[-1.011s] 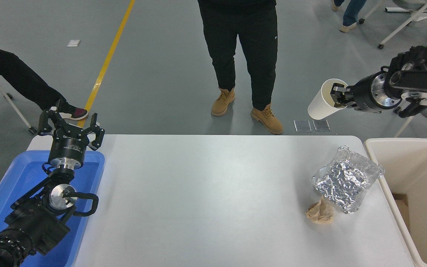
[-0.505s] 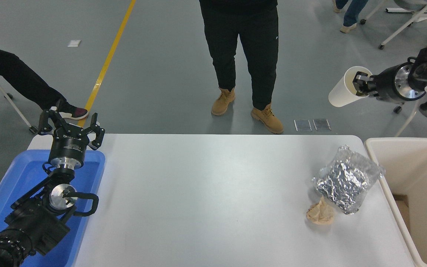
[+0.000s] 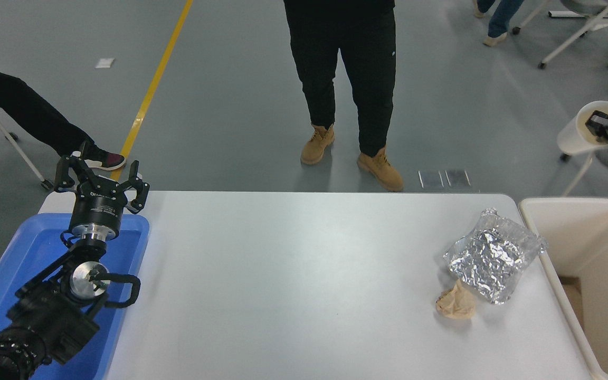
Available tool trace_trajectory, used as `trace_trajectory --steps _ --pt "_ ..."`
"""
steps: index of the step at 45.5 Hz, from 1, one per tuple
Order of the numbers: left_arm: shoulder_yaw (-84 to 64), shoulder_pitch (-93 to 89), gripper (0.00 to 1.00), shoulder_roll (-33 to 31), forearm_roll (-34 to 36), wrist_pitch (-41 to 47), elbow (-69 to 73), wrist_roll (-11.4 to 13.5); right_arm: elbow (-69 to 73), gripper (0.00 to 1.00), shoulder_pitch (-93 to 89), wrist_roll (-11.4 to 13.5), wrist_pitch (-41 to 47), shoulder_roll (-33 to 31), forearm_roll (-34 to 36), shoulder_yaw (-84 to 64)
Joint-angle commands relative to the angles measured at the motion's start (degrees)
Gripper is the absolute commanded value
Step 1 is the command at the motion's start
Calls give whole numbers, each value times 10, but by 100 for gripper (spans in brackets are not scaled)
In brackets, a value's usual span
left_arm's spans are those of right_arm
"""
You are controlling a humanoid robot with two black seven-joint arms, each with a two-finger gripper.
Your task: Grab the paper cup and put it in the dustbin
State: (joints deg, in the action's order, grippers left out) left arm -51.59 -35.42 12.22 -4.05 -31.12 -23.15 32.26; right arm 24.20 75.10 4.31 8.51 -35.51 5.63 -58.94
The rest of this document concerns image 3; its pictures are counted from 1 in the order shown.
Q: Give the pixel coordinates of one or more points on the crumpled tan paper ball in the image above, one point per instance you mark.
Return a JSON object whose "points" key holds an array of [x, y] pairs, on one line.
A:
{"points": [[457, 303]]}

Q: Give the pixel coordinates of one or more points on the white wheeled chair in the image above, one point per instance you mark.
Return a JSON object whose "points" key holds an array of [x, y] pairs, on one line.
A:
{"points": [[594, 18]]}

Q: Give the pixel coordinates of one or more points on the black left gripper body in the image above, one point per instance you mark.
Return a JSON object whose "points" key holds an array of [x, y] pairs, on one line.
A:
{"points": [[98, 206]]}

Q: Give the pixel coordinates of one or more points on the grey chair with metal legs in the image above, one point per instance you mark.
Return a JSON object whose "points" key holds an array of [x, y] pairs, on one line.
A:
{"points": [[6, 134]]}

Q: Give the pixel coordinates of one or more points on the person with tan boots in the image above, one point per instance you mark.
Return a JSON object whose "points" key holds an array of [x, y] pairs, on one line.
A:
{"points": [[372, 79]]}

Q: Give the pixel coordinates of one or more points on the blue plastic tray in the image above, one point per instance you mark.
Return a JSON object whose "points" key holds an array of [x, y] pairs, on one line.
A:
{"points": [[29, 248]]}

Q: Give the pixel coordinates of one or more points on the crumpled foil tray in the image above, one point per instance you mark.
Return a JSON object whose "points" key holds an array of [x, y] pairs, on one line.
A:
{"points": [[488, 258]]}

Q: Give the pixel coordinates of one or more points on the metal floor plate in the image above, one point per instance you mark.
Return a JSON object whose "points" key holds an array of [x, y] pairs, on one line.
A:
{"points": [[458, 178], [431, 179]]}

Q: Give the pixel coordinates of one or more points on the person with beige shoes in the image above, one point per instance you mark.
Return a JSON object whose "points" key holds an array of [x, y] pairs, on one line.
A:
{"points": [[499, 24]]}

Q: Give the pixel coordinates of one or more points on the large pale bin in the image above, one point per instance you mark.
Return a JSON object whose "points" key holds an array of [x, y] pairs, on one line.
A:
{"points": [[573, 232]]}

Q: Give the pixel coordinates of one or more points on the white paper cup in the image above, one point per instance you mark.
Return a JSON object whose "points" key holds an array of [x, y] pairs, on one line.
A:
{"points": [[570, 138]]}

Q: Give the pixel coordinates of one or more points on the white floor label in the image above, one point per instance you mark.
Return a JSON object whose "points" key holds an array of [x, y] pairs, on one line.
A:
{"points": [[105, 62]]}

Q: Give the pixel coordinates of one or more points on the person with dark red shoe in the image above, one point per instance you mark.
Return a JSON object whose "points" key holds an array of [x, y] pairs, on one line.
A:
{"points": [[24, 108]]}

